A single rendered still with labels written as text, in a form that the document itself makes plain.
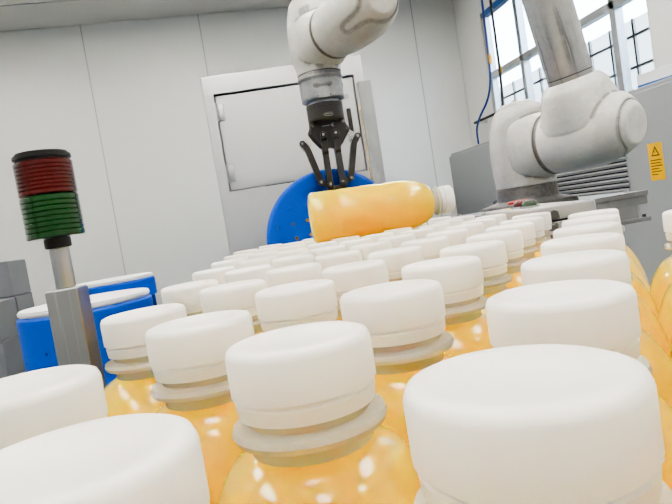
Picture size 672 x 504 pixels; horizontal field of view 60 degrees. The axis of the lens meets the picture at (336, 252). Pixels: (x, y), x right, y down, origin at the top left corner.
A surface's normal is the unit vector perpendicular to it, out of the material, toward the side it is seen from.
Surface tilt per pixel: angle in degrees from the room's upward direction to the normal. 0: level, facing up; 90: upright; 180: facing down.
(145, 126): 90
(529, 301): 0
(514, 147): 88
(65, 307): 90
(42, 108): 90
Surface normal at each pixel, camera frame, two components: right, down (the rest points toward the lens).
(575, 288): -0.16, -0.99
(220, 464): 0.17, -0.34
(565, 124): -0.79, 0.35
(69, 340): 0.07, 0.05
